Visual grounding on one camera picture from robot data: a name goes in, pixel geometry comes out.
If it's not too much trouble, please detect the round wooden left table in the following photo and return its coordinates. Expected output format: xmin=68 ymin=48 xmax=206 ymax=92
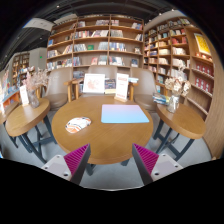
xmin=5 ymin=98 xmax=56 ymax=163

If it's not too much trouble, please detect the beige chair right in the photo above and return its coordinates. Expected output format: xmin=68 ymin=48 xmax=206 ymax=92
xmin=130 ymin=67 xmax=156 ymax=112

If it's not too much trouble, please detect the beige chair centre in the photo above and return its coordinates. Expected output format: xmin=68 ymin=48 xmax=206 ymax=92
xmin=72 ymin=65 xmax=136 ymax=102

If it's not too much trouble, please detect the dark book behind sign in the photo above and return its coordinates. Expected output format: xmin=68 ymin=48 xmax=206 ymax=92
xmin=105 ymin=79 xmax=116 ymax=94

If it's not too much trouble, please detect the round wooden right table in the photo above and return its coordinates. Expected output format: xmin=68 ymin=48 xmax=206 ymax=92
xmin=153 ymin=104 xmax=206 ymax=161

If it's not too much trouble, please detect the wooden bookshelf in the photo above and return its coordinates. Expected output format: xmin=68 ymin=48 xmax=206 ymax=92
xmin=46 ymin=14 xmax=144 ymax=71
xmin=144 ymin=15 xmax=224 ymax=158

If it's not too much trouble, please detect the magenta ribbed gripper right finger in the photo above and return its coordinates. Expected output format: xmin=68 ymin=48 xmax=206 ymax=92
xmin=131 ymin=143 xmax=184 ymax=186

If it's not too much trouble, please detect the yellow poster on shelf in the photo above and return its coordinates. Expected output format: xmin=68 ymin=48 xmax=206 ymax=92
xmin=194 ymin=33 xmax=211 ymax=55

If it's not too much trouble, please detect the beige chair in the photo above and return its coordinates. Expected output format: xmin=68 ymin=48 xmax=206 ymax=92
xmin=45 ymin=67 xmax=73 ymax=110
xmin=130 ymin=67 xmax=156 ymax=112
xmin=72 ymin=65 xmax=136 ymax=102

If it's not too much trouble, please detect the glass vase with dried flowers right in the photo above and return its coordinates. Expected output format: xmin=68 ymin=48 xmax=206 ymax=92
xmin=165 ymin=66 xmax=191 ymax=113

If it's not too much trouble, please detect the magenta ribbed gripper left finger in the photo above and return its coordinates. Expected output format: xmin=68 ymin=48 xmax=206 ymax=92
xmin=41 ymin=143 xmax=92 ymax=186

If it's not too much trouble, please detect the white framed picture card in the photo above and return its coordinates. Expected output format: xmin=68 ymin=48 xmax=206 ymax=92
xmin=83 ymin=73 xmax=105 ymax=93

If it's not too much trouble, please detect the small white sign left table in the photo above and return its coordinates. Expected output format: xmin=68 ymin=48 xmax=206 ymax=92
xmin=20 ymin=85 xmax=29 ymax=106

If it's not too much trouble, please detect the wooden bookshelf right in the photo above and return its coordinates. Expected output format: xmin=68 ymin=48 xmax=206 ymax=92
xmin=144 ymin=15 xmax=224 ymax=158

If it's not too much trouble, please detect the glass vase with dried flowers left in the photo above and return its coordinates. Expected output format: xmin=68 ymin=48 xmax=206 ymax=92
xmin=22 ymin=69 xmax=49 ymax=108

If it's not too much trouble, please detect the beige chair left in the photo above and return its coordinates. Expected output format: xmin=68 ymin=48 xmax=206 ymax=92
xmin=45 ymin=67 xmax=73 ymax=110

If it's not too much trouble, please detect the white red standing sign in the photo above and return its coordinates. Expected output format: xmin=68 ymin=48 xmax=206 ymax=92
xmin=115 ymin=73 xmax=129 ymax=102

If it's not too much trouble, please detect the stack of books on chair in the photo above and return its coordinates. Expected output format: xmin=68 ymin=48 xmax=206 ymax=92
xmin=153 ymin=93 xmax=169 ymax=105

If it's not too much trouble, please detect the light blue pink mouse pad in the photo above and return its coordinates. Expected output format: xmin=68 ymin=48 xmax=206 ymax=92
xmin=101 ymin=104 xmax=149 ymax=124

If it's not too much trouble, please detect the wooden bookshelf centre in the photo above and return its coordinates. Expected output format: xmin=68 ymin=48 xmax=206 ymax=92
xmin=46 ymin=14 xmax=144 ymax=71

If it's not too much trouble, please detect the glass vase with dried flowers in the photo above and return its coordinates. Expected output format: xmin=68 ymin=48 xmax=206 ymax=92
xmin=22 ymin=69 xmax=49 ymax=108
xmin=165 ymin=66 xmax=191 ymax=113

